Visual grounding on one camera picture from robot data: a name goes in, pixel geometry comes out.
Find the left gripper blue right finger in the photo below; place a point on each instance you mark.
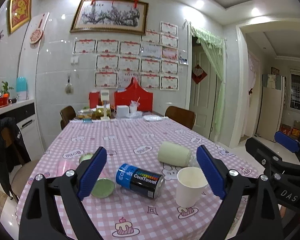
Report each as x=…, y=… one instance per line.
x=214, y=171

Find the white desk lamp stand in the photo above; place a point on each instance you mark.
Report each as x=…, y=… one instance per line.
x=105, y=98

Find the pink bottle green lid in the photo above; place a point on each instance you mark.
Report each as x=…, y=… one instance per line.
x=104, y=186

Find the plastic cup with straw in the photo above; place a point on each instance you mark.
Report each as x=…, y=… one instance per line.
x=134, y=106

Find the wooden chair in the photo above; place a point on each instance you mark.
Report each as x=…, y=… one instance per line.
x=67, y=114
x=182, y=116

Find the wooden chair right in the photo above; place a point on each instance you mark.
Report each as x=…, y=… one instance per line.
x=182, y=116

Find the gold framed red picture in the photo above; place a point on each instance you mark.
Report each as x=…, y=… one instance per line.
x=18, y=13

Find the blue white humidifier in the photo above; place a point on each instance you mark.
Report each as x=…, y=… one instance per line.
x=21, y=88

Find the green baby bottle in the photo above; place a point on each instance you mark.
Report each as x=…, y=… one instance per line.
x=176, y=155

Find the green door curtain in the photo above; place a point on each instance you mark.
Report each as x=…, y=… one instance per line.
x=214, y=47

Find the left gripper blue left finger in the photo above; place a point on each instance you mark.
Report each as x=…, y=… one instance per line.
x=89, y=171

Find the white paper cup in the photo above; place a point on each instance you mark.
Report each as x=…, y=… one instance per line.
x=191, y=182

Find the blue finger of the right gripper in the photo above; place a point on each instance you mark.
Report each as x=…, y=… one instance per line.
x=271, y=161
x=287, y=142

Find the wooden chair left far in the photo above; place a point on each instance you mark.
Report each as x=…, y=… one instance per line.
x=67, y=114

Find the dark CoolTowel can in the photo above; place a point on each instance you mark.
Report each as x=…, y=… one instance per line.
x=143, y=182

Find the framed blossom painting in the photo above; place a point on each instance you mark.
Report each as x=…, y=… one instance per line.
x=116, y=16

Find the red diamond door decoration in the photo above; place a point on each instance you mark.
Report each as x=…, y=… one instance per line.
x=198, y=74

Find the white door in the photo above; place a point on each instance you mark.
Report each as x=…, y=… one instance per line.
x=202, y=97

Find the black jacket on chair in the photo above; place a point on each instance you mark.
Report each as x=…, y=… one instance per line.
x=13, y=152

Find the white tissue box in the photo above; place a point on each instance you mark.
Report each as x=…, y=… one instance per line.
x=122, y=111

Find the pink checkered tablecloth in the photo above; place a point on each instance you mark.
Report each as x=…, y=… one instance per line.
x=49, y=207

